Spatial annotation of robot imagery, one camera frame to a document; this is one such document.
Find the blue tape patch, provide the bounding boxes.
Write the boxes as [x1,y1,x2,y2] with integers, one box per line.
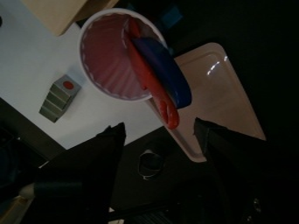
[159,4,184,28]

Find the green toy sushi roll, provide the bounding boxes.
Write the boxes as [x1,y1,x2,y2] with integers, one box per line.
[38,73,83,123]

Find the blue toy knife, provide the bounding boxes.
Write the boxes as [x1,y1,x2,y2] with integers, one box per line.
[130,36,194,110]

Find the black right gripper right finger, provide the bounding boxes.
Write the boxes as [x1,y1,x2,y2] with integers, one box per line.
[192,117,299,224]

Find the pink plastic plate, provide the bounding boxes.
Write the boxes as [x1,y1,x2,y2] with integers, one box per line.
[144,41,268,164]

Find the red toy knife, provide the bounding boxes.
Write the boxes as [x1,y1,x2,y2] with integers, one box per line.
[123,17,182,131]

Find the wooden box with red side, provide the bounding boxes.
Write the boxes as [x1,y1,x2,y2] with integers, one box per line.
[20,0,120,38]

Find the red plastic cup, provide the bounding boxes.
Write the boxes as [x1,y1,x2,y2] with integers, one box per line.
[78,7,170,102]

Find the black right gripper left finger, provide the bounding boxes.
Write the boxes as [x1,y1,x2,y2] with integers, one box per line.
[21,122,128,224]

